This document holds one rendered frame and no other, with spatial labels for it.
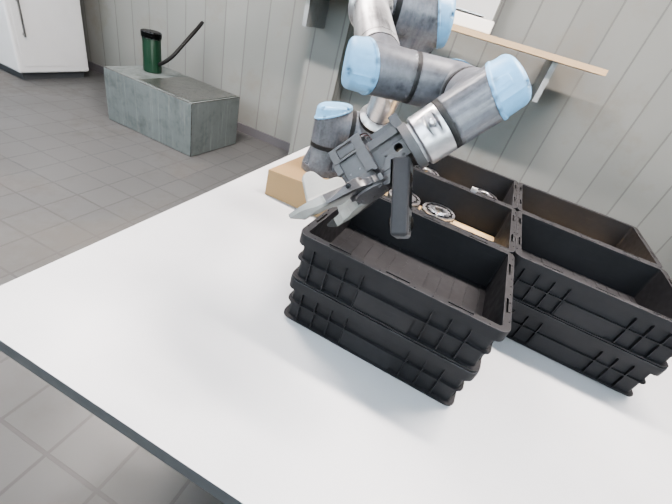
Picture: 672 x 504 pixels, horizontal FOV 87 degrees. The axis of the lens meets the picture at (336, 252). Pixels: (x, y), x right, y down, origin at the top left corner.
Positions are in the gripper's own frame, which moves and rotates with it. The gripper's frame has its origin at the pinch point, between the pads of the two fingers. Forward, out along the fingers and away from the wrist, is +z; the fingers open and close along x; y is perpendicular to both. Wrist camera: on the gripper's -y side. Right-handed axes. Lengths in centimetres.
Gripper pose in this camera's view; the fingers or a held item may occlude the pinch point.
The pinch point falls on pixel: (312, 226)
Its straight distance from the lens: 57.5
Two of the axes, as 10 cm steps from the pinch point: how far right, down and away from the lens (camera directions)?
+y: -4.5, -8.7, 1.8
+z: -8.2, 4.9, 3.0
